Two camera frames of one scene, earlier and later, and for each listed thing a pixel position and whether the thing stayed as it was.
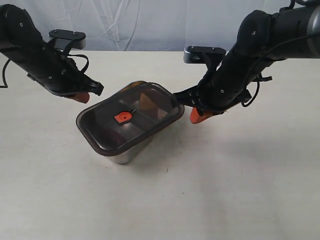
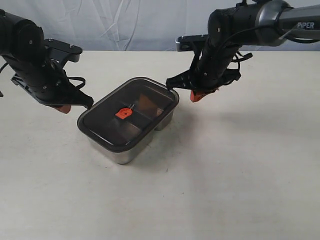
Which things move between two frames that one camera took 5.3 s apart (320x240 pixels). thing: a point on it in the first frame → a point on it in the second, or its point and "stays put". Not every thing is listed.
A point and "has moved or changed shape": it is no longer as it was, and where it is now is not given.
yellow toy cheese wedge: (146, 104) stays put
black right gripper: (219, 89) → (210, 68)
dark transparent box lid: (126, 117) has moved or changed shape
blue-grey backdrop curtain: (147, 25) stays put
